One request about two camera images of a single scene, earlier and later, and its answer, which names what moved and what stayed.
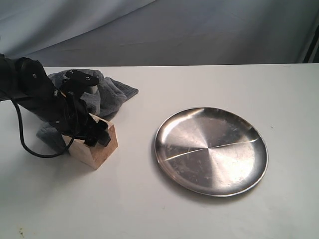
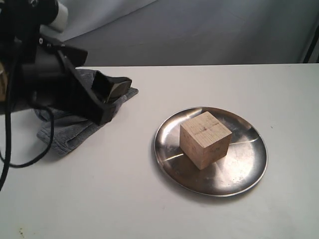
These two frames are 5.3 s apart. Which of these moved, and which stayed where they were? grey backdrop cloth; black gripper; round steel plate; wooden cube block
Moved: wooden cube block; black gripper
Stayed: grey backdrop cloth; round steel plate
